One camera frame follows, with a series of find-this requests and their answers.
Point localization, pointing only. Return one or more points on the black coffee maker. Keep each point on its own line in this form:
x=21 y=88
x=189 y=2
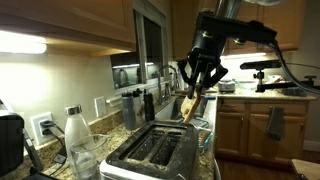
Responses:
x=14 y=139

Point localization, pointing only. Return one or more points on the stainless steel sink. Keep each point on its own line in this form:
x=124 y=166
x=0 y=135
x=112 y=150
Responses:
x=172 y=110

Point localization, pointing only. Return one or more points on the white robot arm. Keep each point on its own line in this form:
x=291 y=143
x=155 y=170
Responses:
x=229 y=9

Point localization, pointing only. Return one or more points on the wooden island cabinet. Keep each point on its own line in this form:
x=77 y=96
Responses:
x=241 y=129

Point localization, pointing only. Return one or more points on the clear glass baking dish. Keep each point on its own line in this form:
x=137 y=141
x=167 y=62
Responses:
x=204 y=133

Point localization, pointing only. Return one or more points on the black camera on stand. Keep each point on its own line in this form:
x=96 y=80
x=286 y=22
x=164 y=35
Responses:
x=260 y=66

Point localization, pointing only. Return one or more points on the stainless steel two-slot toaster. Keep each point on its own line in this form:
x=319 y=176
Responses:
x=160 y=150

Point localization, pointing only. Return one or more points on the dark towel on cabinet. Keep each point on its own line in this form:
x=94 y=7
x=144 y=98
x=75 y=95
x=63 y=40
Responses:
x=275 y=124

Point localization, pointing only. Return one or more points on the under-cabinet light strip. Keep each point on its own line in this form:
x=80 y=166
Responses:
x=20 y=43

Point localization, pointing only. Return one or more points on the kitchen window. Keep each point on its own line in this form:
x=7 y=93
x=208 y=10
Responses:
x=143 y=64

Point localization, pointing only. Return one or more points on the grey sports water bottle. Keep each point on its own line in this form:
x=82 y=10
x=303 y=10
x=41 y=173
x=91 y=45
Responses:
x=128 y=111

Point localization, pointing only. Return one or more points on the chrome kitchen faucet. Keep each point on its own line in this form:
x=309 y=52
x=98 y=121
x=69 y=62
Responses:
x=169 y=87

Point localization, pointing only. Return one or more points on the wooden upper cabinet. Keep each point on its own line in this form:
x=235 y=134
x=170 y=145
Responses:
x=78 y=27

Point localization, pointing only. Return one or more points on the clear glass measuring cup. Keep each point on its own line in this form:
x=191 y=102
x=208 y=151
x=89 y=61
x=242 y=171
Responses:
x=87 y=154

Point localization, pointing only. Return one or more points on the white wall power outlet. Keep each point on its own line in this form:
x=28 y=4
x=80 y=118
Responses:
x=37 y=129

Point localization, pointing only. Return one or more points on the white sports water bottle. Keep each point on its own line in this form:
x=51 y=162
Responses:
x=138 y=107

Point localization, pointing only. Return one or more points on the white light switch plate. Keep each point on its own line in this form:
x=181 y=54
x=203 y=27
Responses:
x=100 y=106

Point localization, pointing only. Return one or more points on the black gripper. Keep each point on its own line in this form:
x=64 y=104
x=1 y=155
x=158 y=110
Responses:
x=211 y=34

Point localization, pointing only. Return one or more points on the clear bottle with steel cap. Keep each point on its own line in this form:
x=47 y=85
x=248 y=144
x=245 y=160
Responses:
x=75 y=129

